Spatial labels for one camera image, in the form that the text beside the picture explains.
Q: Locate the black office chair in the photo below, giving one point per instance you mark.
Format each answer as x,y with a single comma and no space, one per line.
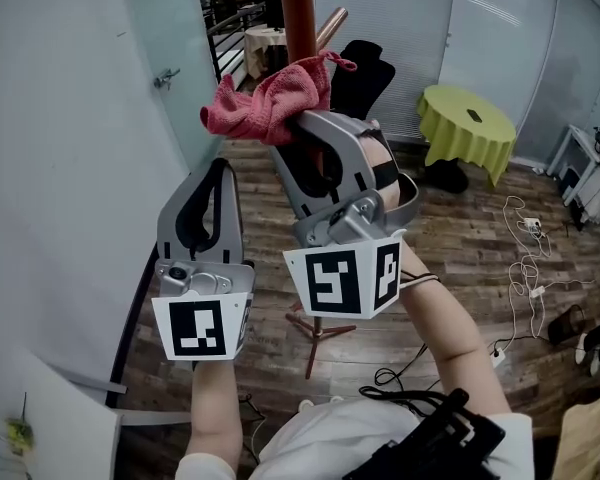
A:
360,78

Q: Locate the person's right white shoe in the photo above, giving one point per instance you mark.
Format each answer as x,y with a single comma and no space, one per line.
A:
336,399

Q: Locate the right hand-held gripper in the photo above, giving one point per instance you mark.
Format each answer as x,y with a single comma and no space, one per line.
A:
360,218

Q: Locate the light wooden board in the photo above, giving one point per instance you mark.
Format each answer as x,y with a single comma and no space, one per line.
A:
590,438

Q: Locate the person's right forearm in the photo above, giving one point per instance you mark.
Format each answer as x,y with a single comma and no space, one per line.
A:
450,348

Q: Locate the black bag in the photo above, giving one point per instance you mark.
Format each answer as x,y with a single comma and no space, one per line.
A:
567,325

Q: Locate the person's right hand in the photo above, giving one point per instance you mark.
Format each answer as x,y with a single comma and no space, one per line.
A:
380,155

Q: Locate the person's left white shoe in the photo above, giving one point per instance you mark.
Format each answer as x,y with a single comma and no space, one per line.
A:
305,405

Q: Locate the brown wooden coat stand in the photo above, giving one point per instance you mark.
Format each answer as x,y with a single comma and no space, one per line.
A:
297,18

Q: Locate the white power strip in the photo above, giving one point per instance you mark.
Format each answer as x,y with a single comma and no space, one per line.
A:
498,356

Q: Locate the black waist-worn device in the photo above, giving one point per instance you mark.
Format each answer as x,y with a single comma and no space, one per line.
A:
430,443

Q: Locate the white desk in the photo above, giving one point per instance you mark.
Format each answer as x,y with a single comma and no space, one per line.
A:
55,418

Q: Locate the frosted glass door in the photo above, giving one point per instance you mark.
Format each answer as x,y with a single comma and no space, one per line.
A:
175,33

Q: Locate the black wrist band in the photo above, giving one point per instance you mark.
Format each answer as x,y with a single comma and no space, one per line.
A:
420,279

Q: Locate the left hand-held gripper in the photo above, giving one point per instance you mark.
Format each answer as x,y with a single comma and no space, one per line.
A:
205,278

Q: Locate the black metal railing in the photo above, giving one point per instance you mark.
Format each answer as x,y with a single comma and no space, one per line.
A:
225,38

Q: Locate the white side table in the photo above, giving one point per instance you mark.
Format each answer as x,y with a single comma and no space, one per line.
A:
577,148

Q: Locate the person's white shoe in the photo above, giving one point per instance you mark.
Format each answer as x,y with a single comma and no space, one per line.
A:
305,405
336,399

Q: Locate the red cloth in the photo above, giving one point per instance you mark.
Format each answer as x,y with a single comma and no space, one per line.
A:
275,98

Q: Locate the small black object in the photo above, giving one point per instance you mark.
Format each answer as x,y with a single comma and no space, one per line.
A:
474,115

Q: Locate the person's left forearm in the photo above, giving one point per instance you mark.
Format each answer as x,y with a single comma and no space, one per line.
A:
215,413

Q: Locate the yellow potted plant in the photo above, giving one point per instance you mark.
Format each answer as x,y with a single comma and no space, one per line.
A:
19,430

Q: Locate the white power adapter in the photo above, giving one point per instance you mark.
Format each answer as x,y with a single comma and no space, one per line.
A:
532,224

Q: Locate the person's white shirt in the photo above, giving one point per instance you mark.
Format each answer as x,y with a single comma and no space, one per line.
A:
340,438

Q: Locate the table with white tablecloth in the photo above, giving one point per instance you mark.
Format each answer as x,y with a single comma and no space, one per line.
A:
260,48

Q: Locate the round table with green cloth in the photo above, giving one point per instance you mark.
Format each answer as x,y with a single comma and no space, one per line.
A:
465,133

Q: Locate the small white plug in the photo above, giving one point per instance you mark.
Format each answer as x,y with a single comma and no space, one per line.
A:
536,291

